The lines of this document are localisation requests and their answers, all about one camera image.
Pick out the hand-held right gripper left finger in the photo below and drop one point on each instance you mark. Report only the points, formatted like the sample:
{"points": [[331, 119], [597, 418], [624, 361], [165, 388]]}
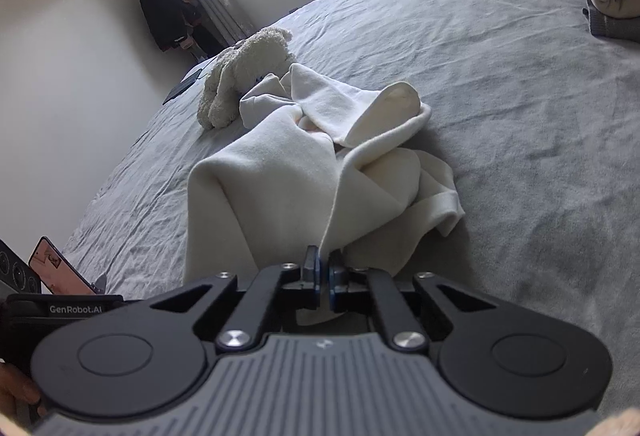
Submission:
{"points": [[313, 277]]}

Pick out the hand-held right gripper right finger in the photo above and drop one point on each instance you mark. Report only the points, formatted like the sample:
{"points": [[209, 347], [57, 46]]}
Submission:
{"points": [[333, 287]]}

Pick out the white long-sleeve shirt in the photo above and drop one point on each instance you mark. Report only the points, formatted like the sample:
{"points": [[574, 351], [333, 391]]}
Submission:
{"points": [[280, 165]]}

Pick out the dark hanging clothes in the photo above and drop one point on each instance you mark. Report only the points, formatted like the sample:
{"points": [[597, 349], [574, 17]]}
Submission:
{"points": [[160, 10]]}

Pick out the person's left hand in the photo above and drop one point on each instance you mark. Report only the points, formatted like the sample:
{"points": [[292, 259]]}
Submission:
{"points": [[17, 383]]}

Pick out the black device with round rings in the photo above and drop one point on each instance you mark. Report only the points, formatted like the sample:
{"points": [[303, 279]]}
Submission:
{"points": [[15, 268]]}

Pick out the white plush dog toy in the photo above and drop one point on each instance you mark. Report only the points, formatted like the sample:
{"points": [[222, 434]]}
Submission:
{"points": [[230, 80]]}

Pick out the dark tablet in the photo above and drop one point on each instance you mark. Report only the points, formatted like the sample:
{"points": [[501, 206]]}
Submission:
{"points": [[182, 88]]}

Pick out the grey bed sheet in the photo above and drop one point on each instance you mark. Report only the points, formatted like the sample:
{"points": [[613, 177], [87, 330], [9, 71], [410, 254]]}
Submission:
{"points": [[500, 115]]}

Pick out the grey folded garment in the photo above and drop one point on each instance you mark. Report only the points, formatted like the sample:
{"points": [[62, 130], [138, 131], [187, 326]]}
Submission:
{"points": [[615, 31]]}

